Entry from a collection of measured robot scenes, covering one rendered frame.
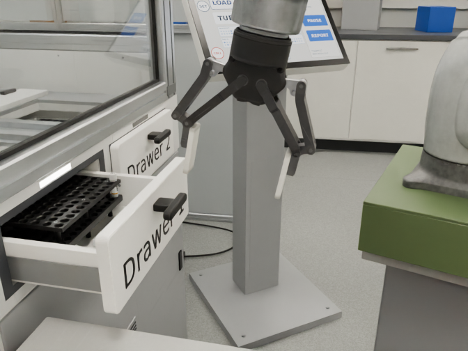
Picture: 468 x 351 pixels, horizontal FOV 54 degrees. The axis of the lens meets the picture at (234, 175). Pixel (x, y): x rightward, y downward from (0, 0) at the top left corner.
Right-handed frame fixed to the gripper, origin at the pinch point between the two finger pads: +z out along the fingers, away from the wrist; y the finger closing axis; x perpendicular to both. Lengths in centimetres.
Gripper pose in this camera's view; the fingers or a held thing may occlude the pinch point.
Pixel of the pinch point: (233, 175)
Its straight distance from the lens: 65.7
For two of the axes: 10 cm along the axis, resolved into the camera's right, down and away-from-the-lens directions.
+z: -1.9, 8.9, 4.1
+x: -2.2, 3.7, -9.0
